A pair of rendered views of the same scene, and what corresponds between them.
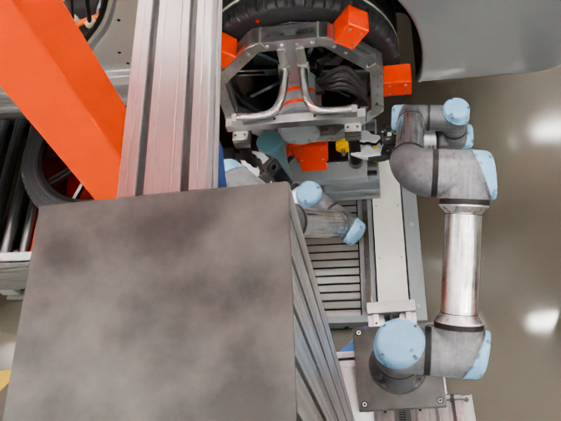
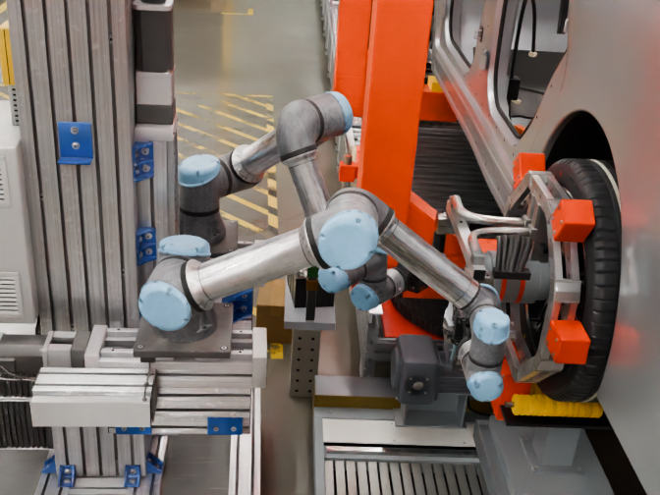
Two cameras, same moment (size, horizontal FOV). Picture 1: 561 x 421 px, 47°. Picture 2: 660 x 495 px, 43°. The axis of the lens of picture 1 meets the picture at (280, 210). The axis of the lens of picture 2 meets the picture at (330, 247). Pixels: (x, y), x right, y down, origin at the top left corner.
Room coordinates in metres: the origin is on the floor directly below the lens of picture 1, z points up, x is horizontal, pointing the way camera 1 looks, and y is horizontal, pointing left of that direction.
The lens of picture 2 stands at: (0.13, -1.87, 1.91)
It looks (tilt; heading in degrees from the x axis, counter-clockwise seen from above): 27 degrees down; 69
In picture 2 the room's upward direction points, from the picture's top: 4 degrees clockwise
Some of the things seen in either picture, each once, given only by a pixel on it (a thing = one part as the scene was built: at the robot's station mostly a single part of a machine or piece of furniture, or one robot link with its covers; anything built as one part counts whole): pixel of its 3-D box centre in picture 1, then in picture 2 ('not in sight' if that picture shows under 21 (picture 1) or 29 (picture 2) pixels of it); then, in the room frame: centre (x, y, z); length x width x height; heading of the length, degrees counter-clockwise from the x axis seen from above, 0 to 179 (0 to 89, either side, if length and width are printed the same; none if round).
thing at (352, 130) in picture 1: (352, 124); (473, 280); (1.11, -0.29, 0.93); 0.09 x 0.05 x 0.05; 163
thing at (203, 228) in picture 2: not in sight; (198, 219); (0.54, 0.31, 0.87); 0.15 x 0.15 x 0.10
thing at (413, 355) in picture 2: not in sight; (453, 385); (1.36, 0.14, 0.26); 0.42 x 0.18 x 0.35; 163
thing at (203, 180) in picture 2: not in sight; (200, 182); (0.54, 0.31, 0.98); 0.13 x 0.12 x 0.14; 30
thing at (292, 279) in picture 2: not in sight; (310, 277); (0.96, 0.52, 0.51); 0.20 x 0.14 x 0.13; 82
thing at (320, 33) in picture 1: (300, 89); (532, 278); (1.36, -0.18, 0.85); 0.54 x 0.07 x 0.54; 73
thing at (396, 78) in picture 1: (396, 80); (567, 342); (1.27, -0.49, 0.85); 0.09 x 0.08 x 0.07; 73
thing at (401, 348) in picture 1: (401, 347); (184, 265); (0.41, -0.18, 0.98); 0.13 x 0.12 x 0.14; 67
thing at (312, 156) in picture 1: (311, 141); (522, 387); (1.40, -0.20, 0.48); 0.16 x 0.12 x 0.17; 163
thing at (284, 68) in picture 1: (260, 87); (491, 200); (1.27, -0.05, 1.03); 0.19 x 0.18 x 0.11; 163
